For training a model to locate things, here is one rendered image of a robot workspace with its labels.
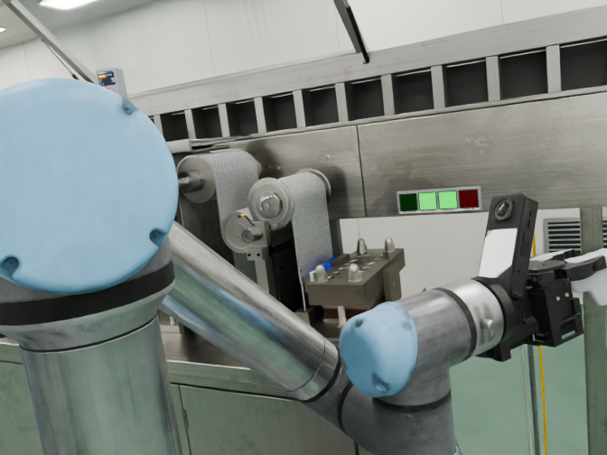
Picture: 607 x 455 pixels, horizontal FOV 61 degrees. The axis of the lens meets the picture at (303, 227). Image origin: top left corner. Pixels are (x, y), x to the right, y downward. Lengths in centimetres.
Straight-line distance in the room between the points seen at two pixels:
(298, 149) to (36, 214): 150
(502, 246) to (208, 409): 103
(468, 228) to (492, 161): 247
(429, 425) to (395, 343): 9
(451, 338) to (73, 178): 34
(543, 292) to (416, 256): 359
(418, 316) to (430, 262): 367
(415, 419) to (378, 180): 123
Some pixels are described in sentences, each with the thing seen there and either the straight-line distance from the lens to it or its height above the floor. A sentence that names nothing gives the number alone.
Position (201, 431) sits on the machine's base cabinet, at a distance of 150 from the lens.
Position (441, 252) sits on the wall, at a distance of 411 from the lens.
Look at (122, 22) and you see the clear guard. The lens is 193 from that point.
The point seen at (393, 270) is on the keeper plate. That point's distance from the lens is 153.
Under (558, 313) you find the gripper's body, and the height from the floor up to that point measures 120.
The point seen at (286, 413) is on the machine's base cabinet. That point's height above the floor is 78.
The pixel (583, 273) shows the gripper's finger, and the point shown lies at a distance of 62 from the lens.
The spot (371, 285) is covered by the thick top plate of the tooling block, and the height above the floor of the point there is 101.
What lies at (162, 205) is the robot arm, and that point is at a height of 139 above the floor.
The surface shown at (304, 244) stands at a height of 112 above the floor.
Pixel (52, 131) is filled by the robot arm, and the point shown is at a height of 143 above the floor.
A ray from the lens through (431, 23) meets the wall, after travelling 404.
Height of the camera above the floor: 141
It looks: 9 degrees down
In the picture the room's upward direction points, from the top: 7 degrees counter-clockwise
